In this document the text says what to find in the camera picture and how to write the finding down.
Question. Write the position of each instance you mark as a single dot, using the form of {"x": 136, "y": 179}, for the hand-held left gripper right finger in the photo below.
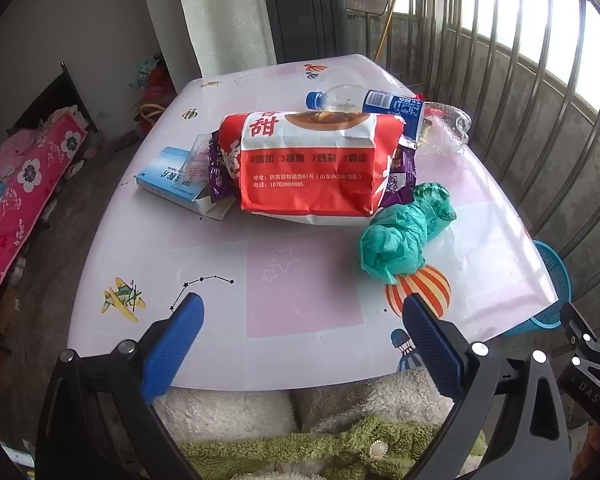
{"x": 430, "y": 345}

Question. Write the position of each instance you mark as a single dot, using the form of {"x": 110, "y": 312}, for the crumpled green plastic bag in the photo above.
{"x": 395, "y": 240}

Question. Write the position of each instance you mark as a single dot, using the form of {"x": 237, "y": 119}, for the yellow pole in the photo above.
{"x": 387, "y": 20}

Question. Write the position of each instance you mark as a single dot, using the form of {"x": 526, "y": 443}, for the blue mesh wastebasket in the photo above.
{"x": 555, "y": 280}

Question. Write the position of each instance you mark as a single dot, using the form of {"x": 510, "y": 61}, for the black bed headboard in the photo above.
{"x": 50, "y": 95}

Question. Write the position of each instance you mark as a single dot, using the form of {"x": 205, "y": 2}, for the pile of colourful clothes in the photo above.
{"x": 155, "y": 85}

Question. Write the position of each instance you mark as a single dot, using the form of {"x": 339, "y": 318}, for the clear bottle with blue label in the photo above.
{"x": 390, "y": 105}

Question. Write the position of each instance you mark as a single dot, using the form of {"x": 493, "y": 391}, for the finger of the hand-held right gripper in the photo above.
{"x": 580, "y": 325}

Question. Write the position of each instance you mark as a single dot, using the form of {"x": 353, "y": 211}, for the green fluffy garment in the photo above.
{"x": 280, "y": 452}

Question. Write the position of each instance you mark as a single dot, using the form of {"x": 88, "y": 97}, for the white patterned curtain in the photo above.
{"x": 220, "y": 10}

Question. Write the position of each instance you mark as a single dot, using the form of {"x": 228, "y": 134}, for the red and white paper bag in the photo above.
{"x": 305, "y": 170}

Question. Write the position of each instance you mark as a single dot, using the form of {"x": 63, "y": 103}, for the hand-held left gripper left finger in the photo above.
{"x": 180, "y": 340}

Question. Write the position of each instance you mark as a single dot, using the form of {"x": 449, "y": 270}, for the pink printed tablecloth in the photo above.
{"x": 300, "y": 300}

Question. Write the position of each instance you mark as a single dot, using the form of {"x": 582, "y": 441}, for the pink floral blanket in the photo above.
{"x": 25, "y": 185}

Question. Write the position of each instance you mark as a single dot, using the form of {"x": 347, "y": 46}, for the person's right hand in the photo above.
{"x": 587, "y": 455}

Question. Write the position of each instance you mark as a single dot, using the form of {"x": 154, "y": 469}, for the light blue medicine box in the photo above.
{"x": 165, "y": 175}

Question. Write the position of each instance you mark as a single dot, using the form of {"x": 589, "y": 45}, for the white fleece trousers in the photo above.
{"x": 220, "y": 410}

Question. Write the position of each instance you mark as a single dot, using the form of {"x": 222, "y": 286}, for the purple snack wrapper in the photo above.
{"x": 397, "y": 180}
{"x": 220, "y": 180}

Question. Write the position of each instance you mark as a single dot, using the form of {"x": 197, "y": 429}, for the black cabinet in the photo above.
{"x": 305, "y": 15}

